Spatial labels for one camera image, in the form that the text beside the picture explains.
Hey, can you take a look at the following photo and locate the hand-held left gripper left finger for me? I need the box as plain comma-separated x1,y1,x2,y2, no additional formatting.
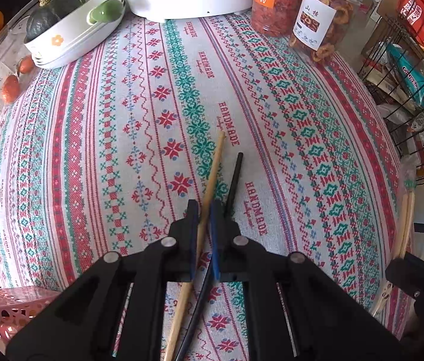
5,200,201,361

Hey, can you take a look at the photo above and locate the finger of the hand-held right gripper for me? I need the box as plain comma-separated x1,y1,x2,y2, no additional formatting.
385,253,424,300

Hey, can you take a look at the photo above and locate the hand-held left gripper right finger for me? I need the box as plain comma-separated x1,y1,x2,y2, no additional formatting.
209,200,404,361

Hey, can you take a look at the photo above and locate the bunch of wooden chopsticks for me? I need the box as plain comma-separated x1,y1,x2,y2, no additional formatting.
371,180,417,316

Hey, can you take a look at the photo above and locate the black chopstick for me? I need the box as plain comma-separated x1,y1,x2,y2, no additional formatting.
174,152,244,361

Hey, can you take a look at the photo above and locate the light bamboo chopstick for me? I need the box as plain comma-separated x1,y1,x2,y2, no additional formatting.
163,131,227,361

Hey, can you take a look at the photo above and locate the pink perforated utensil basket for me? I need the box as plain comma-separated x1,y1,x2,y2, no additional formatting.
0,286,64,347

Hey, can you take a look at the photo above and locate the striped patterned tablecloth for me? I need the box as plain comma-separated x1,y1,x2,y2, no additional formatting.
0,9,417,361

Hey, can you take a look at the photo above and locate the blue snack packet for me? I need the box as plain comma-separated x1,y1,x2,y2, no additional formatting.
386,43,424,108

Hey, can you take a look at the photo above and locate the white flower-print baking dish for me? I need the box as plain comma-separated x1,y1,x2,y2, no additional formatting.
23,0,126,59

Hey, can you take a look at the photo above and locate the small tangerine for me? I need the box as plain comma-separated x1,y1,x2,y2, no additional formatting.
1,75,21,104
18,54,36,75

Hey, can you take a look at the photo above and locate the jar of dried fruit rings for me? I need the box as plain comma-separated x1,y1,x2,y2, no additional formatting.
289,0,376,67

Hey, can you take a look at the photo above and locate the jar of red dried fruit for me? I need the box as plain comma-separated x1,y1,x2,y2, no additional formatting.
250,0,308,38

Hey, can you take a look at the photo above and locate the dark green squash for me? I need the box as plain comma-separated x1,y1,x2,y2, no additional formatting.
25,0,87,43

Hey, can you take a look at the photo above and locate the black wire rack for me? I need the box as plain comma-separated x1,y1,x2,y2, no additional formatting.
360,0,424,200

